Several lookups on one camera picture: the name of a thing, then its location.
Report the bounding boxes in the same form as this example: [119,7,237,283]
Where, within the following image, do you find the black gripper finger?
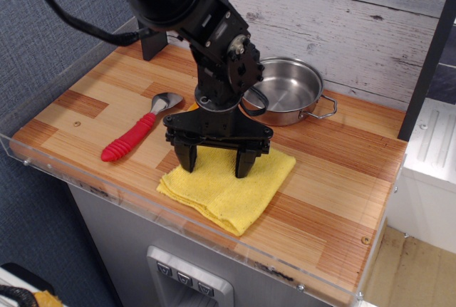
[174,143,197,172]
[235,150,259,178]

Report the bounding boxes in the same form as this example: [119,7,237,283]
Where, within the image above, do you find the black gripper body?
[163,108,273,155]

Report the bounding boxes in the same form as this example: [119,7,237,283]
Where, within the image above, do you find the yellow cloth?
[157,147,296,236]

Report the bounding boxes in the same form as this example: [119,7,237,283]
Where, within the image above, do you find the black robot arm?
[128,0,273,178]

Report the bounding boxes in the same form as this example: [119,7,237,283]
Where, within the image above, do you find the toy bread loaf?
[188,103,199,111]

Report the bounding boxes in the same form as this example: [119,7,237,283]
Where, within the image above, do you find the stainless steel pot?
[242,57,338,126]

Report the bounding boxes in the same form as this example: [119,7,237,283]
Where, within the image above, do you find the clear acrylic table guard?
[0,14,409,307]

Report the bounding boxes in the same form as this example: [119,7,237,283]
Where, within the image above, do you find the grey cabinet with button panel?
[67,182,332,307]

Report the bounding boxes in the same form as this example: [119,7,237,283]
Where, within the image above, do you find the white ridged side unit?
[386,98,455,253]

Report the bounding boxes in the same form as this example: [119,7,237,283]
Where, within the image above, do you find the black yellow object bottom left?
[1,262,65,306]

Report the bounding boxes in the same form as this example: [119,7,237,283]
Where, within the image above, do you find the red handled metal spoon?
[100,93,183,162]

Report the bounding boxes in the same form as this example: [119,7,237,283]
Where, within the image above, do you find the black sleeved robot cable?
[26,0,150,47]

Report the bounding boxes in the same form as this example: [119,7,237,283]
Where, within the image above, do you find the dark grey right post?
[398,0,455,142]

